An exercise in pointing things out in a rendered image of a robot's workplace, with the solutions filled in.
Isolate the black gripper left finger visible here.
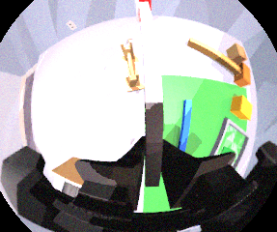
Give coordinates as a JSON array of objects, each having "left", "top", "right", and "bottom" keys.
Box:
[{"left": 75, "top": 135, "right": 145, "bottom": 212}]

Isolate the green flat mat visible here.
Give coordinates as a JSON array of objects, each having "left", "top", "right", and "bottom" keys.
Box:
[{"left": 143, "top": 74, "right": 247, "bottom": 213}]

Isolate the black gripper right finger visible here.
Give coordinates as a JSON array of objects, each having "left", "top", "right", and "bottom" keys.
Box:
[{"left": 161, "top": 139, "right": 235, "bottom": 210}]

